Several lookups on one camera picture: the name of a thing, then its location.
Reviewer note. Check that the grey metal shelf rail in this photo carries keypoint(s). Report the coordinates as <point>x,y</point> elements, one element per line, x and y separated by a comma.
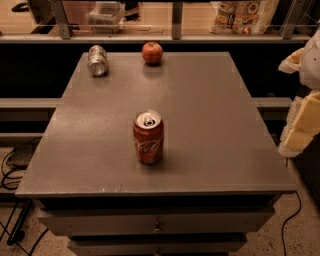
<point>139,39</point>

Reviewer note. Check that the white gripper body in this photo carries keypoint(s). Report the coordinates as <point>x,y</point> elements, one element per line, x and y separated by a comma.
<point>311,65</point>

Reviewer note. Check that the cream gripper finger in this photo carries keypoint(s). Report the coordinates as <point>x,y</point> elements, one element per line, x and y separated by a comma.
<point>292,63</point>
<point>302,125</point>

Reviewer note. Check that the grey drawer cabinet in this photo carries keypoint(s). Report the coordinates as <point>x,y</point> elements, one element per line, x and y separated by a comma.
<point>217,181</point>

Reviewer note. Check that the red coke can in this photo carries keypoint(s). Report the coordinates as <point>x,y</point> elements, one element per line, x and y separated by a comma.
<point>148,133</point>

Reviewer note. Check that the red apple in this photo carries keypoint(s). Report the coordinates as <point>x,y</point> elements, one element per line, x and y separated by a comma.
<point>152,52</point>

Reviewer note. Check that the silver soda can lying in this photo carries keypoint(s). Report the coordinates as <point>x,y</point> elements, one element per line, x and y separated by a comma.
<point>97,60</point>

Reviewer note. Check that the colourful snack bag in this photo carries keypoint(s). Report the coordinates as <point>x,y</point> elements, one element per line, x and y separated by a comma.
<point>244,17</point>

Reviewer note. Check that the black power adapter box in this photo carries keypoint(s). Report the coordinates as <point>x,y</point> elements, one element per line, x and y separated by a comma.
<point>21,156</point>

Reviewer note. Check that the clear plastic container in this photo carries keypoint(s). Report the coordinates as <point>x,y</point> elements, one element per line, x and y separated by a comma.
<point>105,17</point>

